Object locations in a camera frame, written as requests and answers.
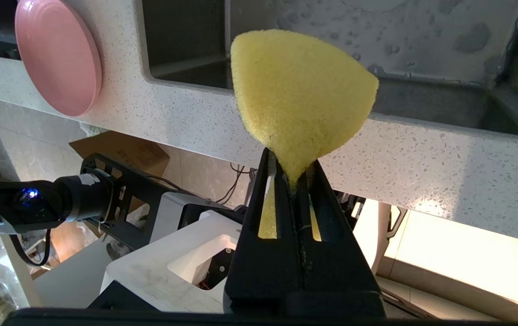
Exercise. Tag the stainless steel sink basin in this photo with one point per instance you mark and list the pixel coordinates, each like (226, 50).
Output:
(422, 36)

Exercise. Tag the large pink plate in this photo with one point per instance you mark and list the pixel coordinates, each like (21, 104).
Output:
(59, 54)

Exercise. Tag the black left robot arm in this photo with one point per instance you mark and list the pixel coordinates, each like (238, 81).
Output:
(37, 203)

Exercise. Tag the yellow fish-shaped sponge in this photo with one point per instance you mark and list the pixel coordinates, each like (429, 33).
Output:
(304, 90)

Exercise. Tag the brown cardboard box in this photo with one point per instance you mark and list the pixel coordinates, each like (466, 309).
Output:
(123, 149)

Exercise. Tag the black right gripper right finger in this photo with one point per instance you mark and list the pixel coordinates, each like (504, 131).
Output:
(340, 276)

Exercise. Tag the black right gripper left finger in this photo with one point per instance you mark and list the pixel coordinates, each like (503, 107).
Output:
(263, 276)

